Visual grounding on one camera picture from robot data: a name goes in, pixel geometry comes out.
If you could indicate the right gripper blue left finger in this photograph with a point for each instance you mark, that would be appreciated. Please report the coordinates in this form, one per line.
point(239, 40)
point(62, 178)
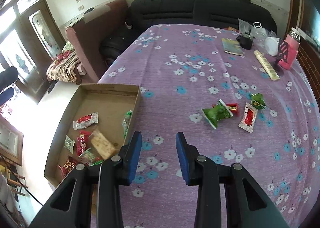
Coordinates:
point(70, 204)

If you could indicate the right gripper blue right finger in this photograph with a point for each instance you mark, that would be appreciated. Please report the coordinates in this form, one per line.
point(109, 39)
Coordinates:
point(247, 205)

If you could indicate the green clear twisted candy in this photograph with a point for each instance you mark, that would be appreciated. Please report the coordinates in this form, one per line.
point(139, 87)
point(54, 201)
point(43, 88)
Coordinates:
point(90, 158)

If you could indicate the beige wafer biscuit packet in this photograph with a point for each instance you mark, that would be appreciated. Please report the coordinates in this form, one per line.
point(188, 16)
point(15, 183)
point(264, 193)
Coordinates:
point(101, 144)

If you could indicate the green crinkled snack packet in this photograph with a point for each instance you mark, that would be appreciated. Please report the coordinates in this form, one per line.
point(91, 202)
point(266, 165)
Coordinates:
point(212, 115)

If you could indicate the pale green cream packet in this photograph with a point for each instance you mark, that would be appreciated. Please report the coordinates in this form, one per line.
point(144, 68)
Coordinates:
point(69, 144)

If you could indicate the red round-logo candy packet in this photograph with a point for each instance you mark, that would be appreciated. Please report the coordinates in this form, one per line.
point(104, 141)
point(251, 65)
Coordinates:
point(81, 142)

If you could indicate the white red candy packet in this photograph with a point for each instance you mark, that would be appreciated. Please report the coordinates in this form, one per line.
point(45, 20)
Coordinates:
point(85, 121)

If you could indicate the small green yellow-label packet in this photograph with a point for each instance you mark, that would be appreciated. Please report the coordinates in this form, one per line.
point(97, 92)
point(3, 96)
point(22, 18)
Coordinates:
point(257, 101)

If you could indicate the large dark red snack bag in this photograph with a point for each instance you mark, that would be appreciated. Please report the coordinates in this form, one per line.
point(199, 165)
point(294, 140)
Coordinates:
point(68, 166)

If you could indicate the clear green-striped cookie packet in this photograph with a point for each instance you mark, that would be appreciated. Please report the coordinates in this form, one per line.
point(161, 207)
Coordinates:
point(126, 121)

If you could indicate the white red snack sachet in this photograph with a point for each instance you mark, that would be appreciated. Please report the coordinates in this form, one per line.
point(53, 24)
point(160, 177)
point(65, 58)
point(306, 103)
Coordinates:
point(248, 120)

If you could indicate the red rectangular candy packet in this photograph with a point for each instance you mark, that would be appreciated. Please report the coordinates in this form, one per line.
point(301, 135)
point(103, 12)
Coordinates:
point(227, 109)

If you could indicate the purple floral tablecloth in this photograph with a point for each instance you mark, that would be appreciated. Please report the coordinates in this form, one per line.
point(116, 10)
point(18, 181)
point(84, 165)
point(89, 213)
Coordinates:
point(182, 69)

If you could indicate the brown cardboard box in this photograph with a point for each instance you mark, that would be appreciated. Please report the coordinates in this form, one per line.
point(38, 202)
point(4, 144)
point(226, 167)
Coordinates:
point(111, 102)

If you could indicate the cream lotion tube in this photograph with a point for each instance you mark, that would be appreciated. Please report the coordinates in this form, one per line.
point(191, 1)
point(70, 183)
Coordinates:
point(266, 66)

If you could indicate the green booklet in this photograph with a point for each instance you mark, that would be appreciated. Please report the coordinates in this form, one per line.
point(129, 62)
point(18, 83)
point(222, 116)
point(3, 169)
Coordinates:
point(231, 47)

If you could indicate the black small pot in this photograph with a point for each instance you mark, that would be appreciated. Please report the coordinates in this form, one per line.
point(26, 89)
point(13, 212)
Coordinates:
point(245, 40)

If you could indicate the patterned blanket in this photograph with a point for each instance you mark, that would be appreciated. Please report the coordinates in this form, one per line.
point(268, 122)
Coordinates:
point(64, 67)

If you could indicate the white round container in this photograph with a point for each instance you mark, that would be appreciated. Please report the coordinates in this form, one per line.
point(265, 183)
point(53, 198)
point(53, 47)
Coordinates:
point(271, 45)

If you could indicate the black phone stand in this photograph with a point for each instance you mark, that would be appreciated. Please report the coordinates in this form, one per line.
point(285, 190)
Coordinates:
point(282, 56)

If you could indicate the black sofa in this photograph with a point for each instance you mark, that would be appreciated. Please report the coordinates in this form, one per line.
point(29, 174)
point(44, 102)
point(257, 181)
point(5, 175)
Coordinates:
point(143, 14)

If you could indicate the pink knitted-sleeve bottle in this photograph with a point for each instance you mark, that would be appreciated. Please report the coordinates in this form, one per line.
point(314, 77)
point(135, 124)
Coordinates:
point(293, 43)

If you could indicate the brown red armchair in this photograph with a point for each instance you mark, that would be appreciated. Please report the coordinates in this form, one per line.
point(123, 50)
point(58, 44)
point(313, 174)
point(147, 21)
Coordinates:
point(88, 32)

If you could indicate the wooden door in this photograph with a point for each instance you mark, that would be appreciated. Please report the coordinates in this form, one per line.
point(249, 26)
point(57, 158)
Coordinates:
point(30, 40)

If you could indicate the wooden cabinet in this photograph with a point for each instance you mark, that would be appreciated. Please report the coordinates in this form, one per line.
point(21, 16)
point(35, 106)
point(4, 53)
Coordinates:
point(304, 16)

